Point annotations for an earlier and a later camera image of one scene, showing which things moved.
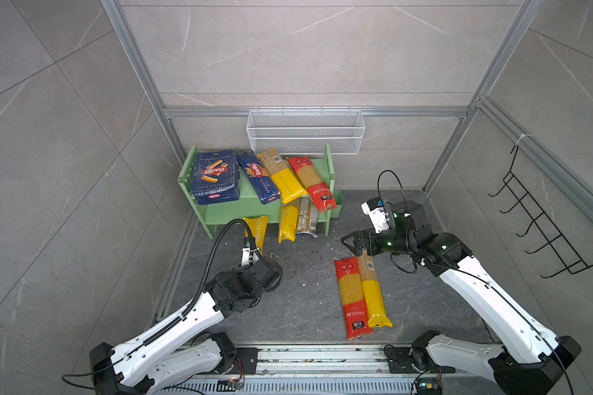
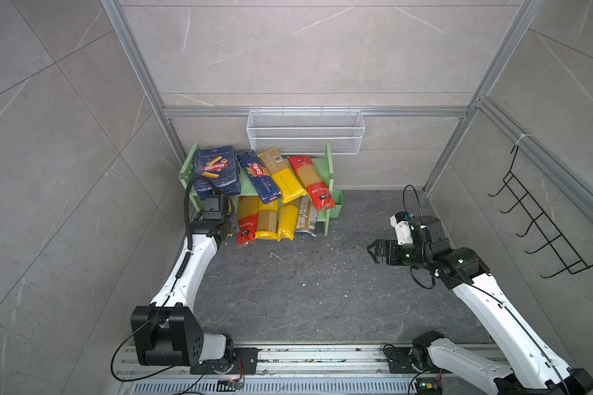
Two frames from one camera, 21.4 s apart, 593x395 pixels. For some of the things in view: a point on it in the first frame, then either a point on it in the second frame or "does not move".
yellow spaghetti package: (288, 221) does not move
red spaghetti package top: (318, 190) does not move
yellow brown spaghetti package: (287, 183) does not move
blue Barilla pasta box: (216, 178) does not move
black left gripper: (238, 274) → (233, 224)
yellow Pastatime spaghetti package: (257, 225) → (267, 220)
